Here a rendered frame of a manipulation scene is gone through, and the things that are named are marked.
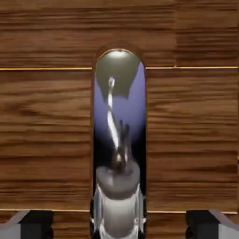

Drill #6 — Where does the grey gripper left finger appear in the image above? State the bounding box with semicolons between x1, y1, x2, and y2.
0;210;54;239

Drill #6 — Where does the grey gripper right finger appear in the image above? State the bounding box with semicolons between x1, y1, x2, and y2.
185;209;239;239

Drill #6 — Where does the brown wooden cabinet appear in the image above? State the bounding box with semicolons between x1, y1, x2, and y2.
0;0;239;239

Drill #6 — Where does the wooden cabinet door with handle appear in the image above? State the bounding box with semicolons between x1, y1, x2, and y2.
0;66;239;214

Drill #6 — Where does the curved shiny metal door handle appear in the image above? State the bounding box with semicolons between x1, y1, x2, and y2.
90;48;148;239

